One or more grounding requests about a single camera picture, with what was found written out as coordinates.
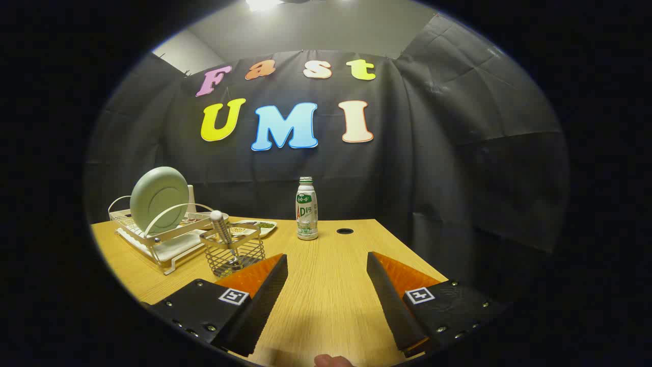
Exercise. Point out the white drink bottle green label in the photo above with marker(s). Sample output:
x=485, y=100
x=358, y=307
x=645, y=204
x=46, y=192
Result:
x=307, y=214

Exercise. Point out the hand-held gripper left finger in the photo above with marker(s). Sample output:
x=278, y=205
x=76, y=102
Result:
x=260, y=311

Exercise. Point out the pale green plate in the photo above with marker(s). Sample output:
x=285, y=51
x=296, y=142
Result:
x=158, y=199

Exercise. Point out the white divided dish with beans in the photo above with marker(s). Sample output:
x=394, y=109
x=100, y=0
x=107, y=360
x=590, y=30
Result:
x=265, y=225

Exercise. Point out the black backdrop cloth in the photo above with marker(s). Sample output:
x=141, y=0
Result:
x=433, y=153

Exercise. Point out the white toaster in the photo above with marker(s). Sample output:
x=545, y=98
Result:
x=191, y=201

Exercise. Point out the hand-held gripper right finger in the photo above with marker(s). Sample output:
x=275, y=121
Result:
x=395, y=311

